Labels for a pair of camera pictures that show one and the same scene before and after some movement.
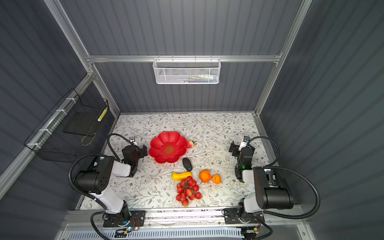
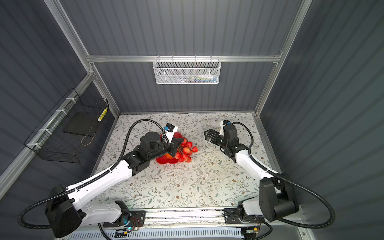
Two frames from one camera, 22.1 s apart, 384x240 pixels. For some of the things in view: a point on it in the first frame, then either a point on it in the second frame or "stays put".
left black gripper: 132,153 -> 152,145
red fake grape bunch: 187,190 -> 185,150
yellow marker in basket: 102,115 stays put
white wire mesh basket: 186,71 stays put
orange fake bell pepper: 205,175 -> 168,155
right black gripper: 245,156 -> 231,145
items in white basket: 198,78 stays put
